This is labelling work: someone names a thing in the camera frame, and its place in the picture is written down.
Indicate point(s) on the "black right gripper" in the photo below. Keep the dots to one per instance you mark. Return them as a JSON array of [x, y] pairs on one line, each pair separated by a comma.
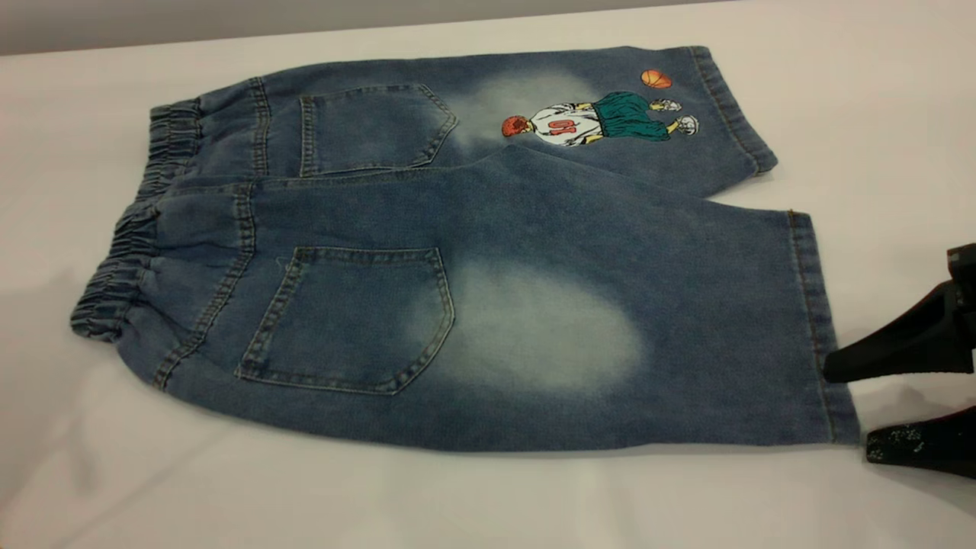
[[964, 271]]

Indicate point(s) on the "blue denim shorts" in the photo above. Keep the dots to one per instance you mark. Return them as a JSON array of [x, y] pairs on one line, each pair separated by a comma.
[[534, 229]]

